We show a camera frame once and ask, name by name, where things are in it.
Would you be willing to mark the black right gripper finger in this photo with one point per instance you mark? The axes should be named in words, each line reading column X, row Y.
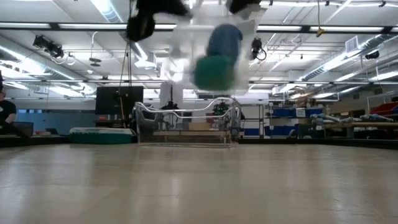
column 242, row 4

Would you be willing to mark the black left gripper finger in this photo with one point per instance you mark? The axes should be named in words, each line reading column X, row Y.
column 178, row 7

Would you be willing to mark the clear plastic bag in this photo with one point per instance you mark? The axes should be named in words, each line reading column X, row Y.
column 186, row 46

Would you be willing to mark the green bandage roll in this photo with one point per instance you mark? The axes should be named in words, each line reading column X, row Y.
column 214, row 73

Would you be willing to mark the LED light bar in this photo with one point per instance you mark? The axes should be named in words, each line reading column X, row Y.
column 77, row 26

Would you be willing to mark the black monitor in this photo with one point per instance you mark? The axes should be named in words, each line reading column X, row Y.
column 118, row 99

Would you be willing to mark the blue storage bin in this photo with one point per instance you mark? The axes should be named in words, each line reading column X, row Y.
column 281, row 112
column 314, row 111

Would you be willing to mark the clear plastic tray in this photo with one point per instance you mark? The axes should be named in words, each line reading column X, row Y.
column 140, row 124

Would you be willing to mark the green first aid kit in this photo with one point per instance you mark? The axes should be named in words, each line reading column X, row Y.
column 99, row 135

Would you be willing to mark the wooden workbench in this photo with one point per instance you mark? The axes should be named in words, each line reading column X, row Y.
column 357, row 125

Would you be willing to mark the red storage bin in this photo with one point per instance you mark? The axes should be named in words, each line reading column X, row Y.
column 385, row 109

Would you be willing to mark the person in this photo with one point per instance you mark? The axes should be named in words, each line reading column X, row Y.
column 6, row 115

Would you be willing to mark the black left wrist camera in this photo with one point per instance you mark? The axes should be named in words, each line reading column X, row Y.
column 140, row 28

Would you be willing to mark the black ceiling camera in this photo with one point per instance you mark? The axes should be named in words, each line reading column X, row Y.
column 372, row 54
column 49, row 46
column 256, row 48

